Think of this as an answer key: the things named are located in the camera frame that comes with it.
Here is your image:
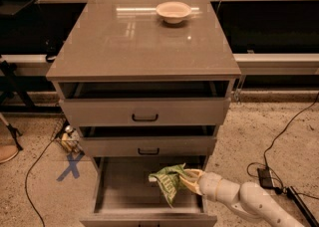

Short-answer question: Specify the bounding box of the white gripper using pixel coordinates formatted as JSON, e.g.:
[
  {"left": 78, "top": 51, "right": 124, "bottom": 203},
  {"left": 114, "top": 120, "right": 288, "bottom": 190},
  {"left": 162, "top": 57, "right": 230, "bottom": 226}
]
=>
[{"left": 180, "top": 168, "right": 240, "bottom": 202}]

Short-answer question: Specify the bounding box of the green jalapeno chip bag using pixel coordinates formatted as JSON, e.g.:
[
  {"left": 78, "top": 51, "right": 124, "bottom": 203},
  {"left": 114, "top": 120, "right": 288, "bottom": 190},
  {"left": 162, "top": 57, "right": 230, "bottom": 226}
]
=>
[{"left": 149, "top": 164, "right": 186, "bottom": 206}]

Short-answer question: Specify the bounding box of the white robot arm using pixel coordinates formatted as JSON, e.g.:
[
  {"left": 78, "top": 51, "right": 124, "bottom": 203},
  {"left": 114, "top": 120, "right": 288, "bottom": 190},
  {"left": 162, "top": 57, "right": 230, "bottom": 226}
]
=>
[{"left": 179, "top": 169, "right": 304, "bottom": 227}]

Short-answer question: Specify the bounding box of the bottom grey drawer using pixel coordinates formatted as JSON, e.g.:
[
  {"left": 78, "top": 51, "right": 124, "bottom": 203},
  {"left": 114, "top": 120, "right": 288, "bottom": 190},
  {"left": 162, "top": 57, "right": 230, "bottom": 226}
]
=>
[{"left": 80, "top": 156, "right": 216, "bottom": 227}]

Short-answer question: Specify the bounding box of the grey drawer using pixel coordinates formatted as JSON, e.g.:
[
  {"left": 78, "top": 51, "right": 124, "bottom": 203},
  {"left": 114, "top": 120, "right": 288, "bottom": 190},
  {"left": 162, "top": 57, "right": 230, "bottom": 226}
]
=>
[
  {"left": 60, "top": 81, "right": 230, "bottom": 126},
  {"left": 80, "top": 156, "right": 216, "bottom": 227},
  {"left": 80, "top": 125, "right": 216, "bottom": 157}
]

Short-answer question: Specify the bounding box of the middle grey drawer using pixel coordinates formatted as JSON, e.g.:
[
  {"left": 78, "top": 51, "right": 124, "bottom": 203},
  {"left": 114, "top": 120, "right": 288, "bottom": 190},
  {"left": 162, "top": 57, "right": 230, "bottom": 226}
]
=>
[{"left": 80, "top": 125, "right": 216, "bottom": 157}]

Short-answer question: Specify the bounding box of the grey drawer cabinet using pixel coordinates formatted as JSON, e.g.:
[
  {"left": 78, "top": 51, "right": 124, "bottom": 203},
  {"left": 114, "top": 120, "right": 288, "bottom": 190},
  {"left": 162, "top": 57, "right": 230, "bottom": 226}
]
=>
[{"left": 45, "top": 0, "right": 242, "bottom": 227}]

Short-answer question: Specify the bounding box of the top grey drawer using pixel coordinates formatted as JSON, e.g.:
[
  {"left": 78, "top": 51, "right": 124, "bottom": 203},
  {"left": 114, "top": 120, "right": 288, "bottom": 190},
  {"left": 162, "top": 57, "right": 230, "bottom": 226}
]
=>
[{"left": 60, "top": 81, "right": 230, "bottom": 126}]

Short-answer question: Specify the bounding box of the black power adapter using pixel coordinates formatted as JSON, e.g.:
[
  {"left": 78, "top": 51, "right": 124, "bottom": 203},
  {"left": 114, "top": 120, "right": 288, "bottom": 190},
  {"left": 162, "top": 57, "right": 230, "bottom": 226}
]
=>
[{"left": 257, "top": 168, "right": 274, "bottom": 189}]

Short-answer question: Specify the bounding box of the black power strip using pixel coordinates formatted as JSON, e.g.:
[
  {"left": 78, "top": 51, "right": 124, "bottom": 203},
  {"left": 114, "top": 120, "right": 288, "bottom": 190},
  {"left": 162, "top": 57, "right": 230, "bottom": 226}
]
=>
[{"left": 287, "top": 186, "right": 319, "bottom": 227}]

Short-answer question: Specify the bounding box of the blue tape cross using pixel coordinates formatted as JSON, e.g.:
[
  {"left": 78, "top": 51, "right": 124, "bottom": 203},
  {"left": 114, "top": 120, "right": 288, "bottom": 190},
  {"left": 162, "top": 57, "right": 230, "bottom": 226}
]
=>
[{"left": 57, "top": 152, "right": 85, "bottom": 182}]

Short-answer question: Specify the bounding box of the white bowl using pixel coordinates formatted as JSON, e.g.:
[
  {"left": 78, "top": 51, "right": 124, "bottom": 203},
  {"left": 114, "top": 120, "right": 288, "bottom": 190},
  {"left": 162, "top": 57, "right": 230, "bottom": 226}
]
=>
[{"left": 156, "top": 2, "right": 191, "bottom": 24}]

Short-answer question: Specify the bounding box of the black tripod stand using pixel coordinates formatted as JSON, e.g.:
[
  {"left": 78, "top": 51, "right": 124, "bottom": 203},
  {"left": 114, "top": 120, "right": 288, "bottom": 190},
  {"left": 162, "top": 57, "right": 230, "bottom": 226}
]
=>
[{"left": 0, "top": 55, "right": 36, "bottom": 151}]

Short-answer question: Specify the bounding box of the black floor cable right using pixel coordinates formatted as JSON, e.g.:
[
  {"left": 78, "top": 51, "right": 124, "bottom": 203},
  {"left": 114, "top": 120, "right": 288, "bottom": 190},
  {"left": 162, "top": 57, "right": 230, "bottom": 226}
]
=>
[{"left": 246, "top": 91, "right": 319, "bottom": 202}]

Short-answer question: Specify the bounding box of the black floor cable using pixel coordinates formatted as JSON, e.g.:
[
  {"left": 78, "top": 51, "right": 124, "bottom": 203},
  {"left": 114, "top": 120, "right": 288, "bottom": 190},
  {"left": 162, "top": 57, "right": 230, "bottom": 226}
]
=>
[
  {"left": 24, "top": 127, "right": 66, "bottom": 227},
  {"left": 246, "top": 91, "right": 319, "bottom": 202}
]

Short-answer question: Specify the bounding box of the wire basket with bottles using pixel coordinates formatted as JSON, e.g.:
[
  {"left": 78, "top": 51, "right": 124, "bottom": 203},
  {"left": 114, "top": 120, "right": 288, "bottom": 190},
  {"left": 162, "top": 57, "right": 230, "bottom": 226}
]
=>
[{"left": 50, "top": 117, "right": 83, "bottom": 153}]

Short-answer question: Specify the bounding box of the black floor cable left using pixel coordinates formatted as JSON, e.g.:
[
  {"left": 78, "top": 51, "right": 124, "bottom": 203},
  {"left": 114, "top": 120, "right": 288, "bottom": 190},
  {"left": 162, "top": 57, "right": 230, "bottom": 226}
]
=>
[{"left": 24, "top": 127, "right": 66, "bottom": 227}]

